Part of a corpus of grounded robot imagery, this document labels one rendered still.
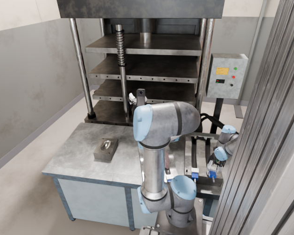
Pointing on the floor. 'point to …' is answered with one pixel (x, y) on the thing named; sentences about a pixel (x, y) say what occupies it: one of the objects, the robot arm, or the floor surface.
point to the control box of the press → (224, 79)
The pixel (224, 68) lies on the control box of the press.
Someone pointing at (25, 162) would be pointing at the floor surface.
